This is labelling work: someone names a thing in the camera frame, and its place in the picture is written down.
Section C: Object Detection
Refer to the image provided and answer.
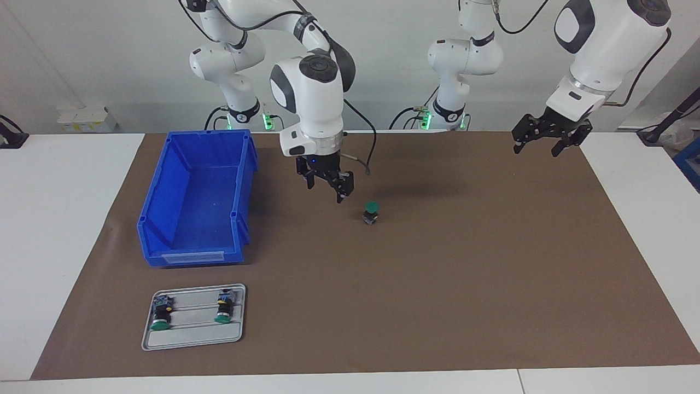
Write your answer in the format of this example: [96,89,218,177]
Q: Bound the white cardboard boxes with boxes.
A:
[56,106,118,133]

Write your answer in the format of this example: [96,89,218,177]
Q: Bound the clear plastic bag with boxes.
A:
[659,123,696,151]

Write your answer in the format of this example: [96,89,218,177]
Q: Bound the blue plastic storage bin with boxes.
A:
[137,129,259,268]

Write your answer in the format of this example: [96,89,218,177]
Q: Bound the black base cable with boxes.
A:
[205,106,230,131]
[389,107,425,131]

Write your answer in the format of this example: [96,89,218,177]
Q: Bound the black stand pole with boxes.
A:
[639,88,700,146]

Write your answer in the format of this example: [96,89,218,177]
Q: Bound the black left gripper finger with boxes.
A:
[512,114,548,155]
[551,123,593,158]

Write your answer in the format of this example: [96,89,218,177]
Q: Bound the blue crate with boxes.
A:
[673,137,700,192]

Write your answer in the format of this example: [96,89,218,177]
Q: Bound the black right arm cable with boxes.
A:
[178,0,378,177]

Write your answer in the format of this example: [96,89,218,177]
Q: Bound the brown table mat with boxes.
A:
[30,130,700,381]

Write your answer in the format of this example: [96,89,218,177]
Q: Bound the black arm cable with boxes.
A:
[178,0,378,177]
[491,0,673,108]

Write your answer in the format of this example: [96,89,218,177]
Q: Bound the grey metal tray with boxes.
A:
[141,283,247,351]

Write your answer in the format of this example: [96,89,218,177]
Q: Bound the black clamp mount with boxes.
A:
[0,115,29,149]

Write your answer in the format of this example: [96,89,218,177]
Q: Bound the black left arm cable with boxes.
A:
[491,0,673,108]

